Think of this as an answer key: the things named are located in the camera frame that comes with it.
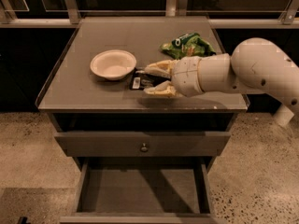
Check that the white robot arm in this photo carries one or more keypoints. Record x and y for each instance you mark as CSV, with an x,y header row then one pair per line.
x,y
256,65

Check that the white paper bowl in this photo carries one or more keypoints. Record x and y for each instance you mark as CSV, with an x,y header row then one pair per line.
x,y
113,64

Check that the grey drawer cabinet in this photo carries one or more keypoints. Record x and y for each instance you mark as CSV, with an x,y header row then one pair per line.
x,y
76,100

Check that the grey top drawer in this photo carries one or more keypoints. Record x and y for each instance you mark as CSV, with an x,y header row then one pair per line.
x,y
127,144

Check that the small black floor object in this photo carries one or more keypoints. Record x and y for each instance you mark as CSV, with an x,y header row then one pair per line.
x,y
22,220

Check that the metal railing frame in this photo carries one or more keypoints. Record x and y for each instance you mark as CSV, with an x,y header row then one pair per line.
x,y
221,14

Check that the black rxbar chocolate wrapper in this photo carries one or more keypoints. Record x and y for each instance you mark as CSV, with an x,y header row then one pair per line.
x,y
141,80

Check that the green crumpled chip bag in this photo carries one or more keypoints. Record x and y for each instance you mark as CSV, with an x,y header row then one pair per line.
x,y
187,45

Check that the white cylindrical post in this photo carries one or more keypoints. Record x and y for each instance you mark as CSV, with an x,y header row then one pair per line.
x,y
283,116

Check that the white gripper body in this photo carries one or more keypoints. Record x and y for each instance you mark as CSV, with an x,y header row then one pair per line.
x,y
186,76

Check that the grey open middle drawer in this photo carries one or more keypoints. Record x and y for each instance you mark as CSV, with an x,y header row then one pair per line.
x,y
143,191

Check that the round metal drawer knob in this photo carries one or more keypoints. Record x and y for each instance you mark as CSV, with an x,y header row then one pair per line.
x,y
144,148

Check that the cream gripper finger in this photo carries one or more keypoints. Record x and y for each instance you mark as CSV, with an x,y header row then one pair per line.
x,y
161,69
165,89

